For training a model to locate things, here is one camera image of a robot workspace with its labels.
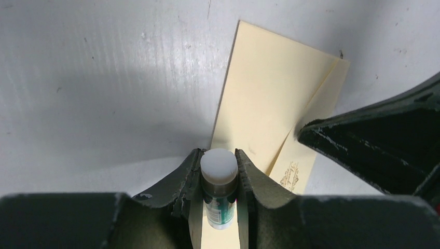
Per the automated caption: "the green white glue stick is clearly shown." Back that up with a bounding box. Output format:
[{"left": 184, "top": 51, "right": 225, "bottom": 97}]
[{"left": 200, "top": 148, "right": 238, "bottom": 230}]

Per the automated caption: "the cream paper envelope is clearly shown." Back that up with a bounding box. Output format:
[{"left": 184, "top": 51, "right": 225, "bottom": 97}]
[{"left": 202, "top": 21, "right": 350, "bottom": 248}]

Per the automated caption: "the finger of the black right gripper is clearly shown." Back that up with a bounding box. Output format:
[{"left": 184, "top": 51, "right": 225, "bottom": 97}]
[{"left": 298, "top": 75, "right": 439, "bottom": 206}]

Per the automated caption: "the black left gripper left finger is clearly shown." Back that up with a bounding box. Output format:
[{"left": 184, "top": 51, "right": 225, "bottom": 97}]
[{"left": 1, "top": 149, "right": 204, "bottom": 248}]

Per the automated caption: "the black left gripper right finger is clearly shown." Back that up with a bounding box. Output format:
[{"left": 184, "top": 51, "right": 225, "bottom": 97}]
[{"left": 235, "top": 149, "right": 439, "bottom": 248}]

